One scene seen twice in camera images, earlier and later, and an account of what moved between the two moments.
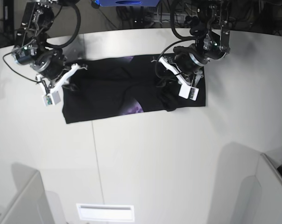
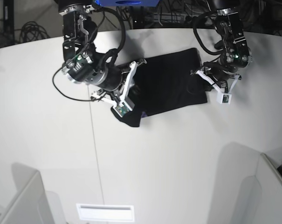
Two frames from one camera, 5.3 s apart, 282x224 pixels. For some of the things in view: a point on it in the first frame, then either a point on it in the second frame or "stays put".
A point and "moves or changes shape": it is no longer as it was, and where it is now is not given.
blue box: (109, 3) stays put
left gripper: (50, 64) → (108, 77)
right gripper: (189, 59) → (220, 70)
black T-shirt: (112, 87) moves or changes shape
